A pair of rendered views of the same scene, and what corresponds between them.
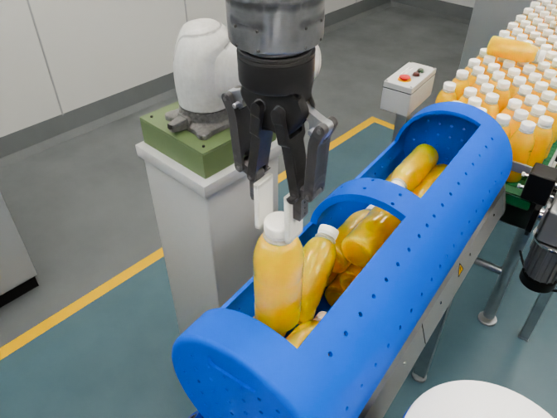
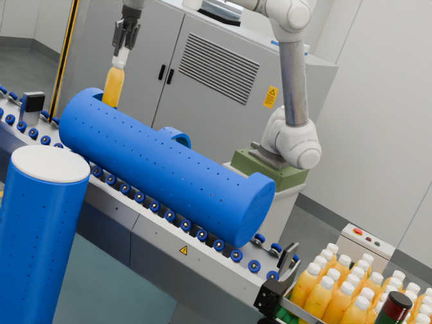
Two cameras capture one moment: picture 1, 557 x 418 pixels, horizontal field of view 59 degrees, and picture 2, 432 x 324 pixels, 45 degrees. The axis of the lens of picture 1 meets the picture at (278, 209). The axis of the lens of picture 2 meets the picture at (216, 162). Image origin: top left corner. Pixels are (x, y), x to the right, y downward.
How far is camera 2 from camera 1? 2.16 m
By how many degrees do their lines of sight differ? 67
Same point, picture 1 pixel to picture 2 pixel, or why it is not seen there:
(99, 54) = not seen: outside the picture
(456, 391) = (84, 166)
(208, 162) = (235, 157)
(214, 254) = not seen: hidden behind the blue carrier
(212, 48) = (277, 114)
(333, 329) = (99, 105)
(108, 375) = not seen: hidden behind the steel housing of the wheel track
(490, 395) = (80, 172)
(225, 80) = (271, 133)
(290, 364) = (87, 94)
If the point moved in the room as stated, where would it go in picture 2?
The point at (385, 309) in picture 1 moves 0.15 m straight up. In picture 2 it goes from (110, 123) to (120, 87)
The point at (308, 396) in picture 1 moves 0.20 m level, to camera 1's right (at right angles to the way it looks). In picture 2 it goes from (76, 100) to (69, 116)
